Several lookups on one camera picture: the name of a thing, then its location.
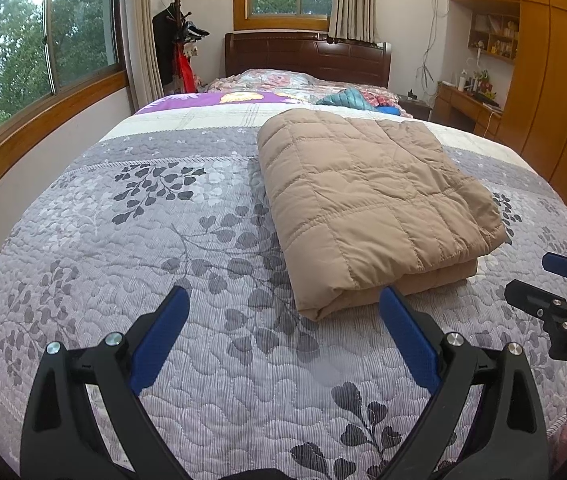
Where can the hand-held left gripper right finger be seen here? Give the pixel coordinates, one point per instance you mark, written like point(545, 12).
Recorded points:
point(408, 345)

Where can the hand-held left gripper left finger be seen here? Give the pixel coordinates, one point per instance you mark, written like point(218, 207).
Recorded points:
point(158, 350)

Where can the beige quilted coat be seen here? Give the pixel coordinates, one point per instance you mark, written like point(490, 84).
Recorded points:
point(363, 200)

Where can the black clothes hangers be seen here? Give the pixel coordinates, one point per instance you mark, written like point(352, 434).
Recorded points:
point(193, 32)

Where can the grey leaf-print quilted bedspread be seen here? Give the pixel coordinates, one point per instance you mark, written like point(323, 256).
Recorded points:
point(138, 240)

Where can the wooden wardrobe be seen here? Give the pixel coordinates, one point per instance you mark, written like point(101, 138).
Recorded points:
point(553, 85)

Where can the wooden desk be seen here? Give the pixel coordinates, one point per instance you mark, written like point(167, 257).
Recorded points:
point(456, 105)

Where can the white bottle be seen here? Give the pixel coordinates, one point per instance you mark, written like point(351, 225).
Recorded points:
point(462, 82)

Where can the dark wooden nightstand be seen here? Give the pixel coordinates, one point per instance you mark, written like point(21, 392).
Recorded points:
point(416, 109)

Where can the blue cushion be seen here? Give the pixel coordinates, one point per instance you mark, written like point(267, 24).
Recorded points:
point(388, 110)

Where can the purple floral blanket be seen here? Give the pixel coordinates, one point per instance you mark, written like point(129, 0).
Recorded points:
point(188, 100)

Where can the teal quilted garment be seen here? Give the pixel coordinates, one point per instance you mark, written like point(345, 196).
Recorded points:
point(348, 99)

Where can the red hanging garment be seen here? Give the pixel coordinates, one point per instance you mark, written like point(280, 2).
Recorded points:
point(183, 67)

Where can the pink floral bedding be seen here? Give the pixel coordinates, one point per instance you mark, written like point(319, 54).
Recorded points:
point(273, 80)

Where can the black hanging garment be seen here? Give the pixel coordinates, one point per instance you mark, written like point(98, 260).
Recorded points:
point(163, 45)

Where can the dark wooden headboard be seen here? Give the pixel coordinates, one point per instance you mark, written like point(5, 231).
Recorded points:
point(303, 55)

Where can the long beige curtain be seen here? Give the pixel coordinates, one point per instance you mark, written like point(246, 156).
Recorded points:
point(141, 35)

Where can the large wooden-framed window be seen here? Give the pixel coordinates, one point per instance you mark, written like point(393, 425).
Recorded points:
point(78, 25)

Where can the wooden wall shelf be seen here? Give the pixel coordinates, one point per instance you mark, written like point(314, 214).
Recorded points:
point(493, 35)

